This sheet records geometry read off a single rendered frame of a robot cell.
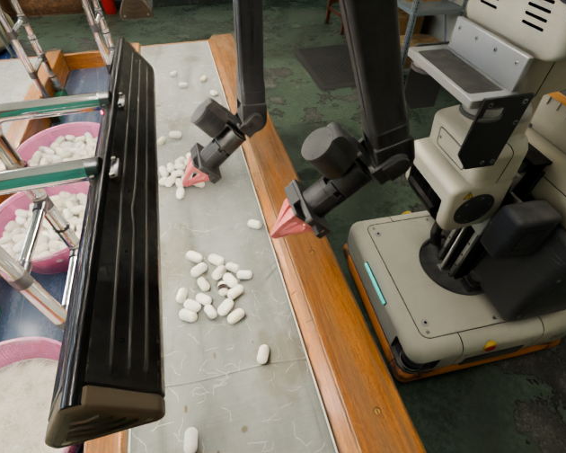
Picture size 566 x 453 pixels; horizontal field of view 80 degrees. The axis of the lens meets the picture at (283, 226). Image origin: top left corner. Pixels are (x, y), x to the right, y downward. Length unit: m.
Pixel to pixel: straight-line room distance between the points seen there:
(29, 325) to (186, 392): 0.40
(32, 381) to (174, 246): 0.34
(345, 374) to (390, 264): 0.80
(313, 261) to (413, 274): 0.71
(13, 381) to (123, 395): 0.51
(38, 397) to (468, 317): 1.19
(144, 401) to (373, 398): 0.40
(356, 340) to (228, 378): 0.23
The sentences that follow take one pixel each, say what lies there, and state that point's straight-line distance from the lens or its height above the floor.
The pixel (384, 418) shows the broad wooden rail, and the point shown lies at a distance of 0.60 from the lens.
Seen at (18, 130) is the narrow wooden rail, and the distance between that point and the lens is 1.33.
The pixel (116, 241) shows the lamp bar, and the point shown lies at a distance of 0.34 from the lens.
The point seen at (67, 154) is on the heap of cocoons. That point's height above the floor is 0.74.
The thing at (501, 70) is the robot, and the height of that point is 1.06.
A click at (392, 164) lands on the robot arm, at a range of 0.53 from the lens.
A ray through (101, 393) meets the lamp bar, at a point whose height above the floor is 1.10.
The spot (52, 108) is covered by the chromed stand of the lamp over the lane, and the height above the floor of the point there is 1.11.
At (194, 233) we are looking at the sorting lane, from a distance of 0.81.
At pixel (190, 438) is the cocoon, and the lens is 0.60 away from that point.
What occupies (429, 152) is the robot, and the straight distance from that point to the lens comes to 0.99.
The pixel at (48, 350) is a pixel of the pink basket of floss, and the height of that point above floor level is 0.74.
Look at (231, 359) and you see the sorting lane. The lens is 0.64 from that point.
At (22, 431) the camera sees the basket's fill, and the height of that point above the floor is 0.74.
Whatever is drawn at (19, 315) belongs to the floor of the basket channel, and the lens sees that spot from 0.93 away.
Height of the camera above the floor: 1.33
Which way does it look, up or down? 48 degrees down
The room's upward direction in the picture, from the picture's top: straight up
